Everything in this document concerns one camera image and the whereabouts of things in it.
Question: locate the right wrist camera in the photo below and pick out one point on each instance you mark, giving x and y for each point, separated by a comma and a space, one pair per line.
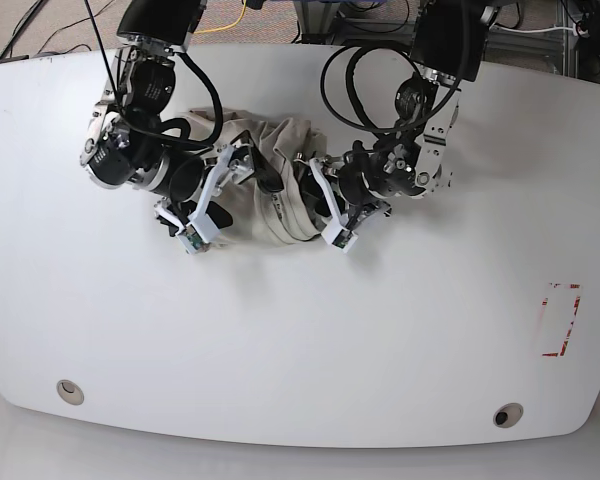
194, 241

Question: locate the left table grommet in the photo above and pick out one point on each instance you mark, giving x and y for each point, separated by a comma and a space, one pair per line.
70, 392

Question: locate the right table grommet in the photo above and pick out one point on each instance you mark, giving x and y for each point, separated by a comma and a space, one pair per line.
508, 415

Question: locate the aluminium table leg frame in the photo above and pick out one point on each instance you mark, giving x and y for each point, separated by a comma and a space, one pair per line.
320, 22

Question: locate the beige t-shirt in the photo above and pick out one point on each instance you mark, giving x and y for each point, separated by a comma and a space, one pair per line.
267, 210

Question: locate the red tape marking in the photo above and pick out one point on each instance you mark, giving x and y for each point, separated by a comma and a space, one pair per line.
558, 314

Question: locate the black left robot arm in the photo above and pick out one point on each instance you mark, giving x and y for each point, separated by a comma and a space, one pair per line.
406, 158

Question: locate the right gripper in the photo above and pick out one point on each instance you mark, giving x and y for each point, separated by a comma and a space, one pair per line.
193, 185

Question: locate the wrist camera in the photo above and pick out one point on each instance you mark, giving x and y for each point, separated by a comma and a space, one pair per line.
194, 241
339, 237

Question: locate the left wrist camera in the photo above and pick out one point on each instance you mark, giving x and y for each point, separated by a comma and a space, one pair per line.
339, 237

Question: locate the table grommet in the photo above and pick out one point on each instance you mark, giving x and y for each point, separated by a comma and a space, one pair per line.
70, 392
508, 415

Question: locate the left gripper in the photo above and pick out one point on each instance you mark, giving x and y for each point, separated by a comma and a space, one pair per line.
352, 188

